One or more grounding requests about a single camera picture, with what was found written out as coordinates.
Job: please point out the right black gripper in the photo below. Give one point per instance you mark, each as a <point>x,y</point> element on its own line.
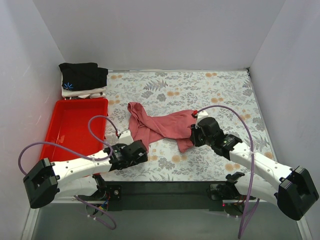
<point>195,136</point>

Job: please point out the aluminium frame rail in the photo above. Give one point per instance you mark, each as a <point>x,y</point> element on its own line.
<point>33,215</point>

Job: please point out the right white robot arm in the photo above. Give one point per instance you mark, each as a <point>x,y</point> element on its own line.
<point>292,190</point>

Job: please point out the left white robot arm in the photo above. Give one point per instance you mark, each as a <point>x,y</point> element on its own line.
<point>48,181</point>

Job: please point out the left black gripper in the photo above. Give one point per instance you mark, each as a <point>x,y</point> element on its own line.
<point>141,152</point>

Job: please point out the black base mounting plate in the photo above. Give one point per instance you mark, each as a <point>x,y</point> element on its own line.
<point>164,195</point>

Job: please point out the white folded t-shirt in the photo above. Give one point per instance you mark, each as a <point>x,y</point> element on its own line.
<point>84,94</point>

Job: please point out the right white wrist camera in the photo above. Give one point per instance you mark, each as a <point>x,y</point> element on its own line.
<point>199,115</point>

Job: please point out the floral patterned table mat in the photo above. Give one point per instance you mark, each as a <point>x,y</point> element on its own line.
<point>230,99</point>

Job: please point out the pink t-shirt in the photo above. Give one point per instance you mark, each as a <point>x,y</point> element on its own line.
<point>149,129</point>

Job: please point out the black folded t-shirt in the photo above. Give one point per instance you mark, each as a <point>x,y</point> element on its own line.
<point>83,76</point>

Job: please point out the red plastic tray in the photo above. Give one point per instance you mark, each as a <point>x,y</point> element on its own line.
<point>68,127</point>

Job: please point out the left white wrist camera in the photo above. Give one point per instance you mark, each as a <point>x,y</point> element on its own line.
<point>125,137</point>

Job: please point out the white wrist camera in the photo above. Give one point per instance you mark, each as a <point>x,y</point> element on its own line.
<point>125,137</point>
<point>199,115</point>

